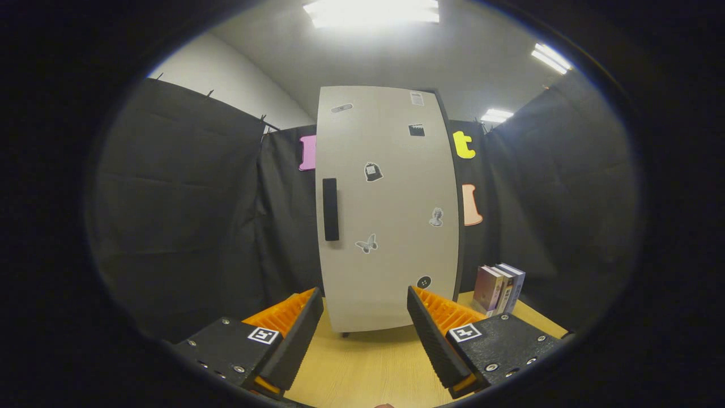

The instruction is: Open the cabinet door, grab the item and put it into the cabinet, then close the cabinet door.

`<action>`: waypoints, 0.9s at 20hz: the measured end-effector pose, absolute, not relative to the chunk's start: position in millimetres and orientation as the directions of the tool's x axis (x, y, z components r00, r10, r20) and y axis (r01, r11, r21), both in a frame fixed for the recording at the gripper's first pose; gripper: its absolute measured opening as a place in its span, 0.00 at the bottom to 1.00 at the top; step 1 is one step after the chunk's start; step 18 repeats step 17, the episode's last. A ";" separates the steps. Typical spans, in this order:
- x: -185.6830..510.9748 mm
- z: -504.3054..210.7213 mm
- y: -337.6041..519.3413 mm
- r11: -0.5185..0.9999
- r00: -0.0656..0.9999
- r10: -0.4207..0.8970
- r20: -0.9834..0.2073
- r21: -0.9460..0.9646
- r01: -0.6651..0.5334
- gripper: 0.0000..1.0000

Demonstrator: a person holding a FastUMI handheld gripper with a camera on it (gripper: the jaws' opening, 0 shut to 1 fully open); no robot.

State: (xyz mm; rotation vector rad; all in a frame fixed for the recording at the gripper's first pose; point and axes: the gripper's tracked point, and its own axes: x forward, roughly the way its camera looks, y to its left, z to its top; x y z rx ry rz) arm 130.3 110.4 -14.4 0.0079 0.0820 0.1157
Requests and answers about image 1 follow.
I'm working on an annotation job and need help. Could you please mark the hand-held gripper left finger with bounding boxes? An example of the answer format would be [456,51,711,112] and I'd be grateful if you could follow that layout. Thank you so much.
[170,287,325,401]

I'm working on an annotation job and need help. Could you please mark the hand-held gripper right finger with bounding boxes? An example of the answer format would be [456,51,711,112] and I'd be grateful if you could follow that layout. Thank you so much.
[407,285,570,400]

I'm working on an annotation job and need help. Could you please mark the black door handle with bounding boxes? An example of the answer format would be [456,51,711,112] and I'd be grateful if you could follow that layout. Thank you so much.
[322,177,340,242]

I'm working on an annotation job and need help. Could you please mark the beige cabinet door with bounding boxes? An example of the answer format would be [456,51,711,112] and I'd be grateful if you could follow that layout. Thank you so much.
[315,85,460,334]

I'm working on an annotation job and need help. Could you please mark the thin pale book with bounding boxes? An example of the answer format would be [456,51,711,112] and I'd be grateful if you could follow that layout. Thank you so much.
[492,265,514,314]

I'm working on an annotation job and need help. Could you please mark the black backdrop cloth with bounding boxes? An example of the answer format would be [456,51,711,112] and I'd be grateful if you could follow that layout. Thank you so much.
[88,71,641,343]

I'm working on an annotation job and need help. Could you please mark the long ceiling light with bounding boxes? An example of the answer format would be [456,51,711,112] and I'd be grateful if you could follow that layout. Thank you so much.
[531,43,573,75]

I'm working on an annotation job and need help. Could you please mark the large ceiling light panel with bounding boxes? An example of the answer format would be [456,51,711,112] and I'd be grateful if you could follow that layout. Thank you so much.
[303,0,441,29]

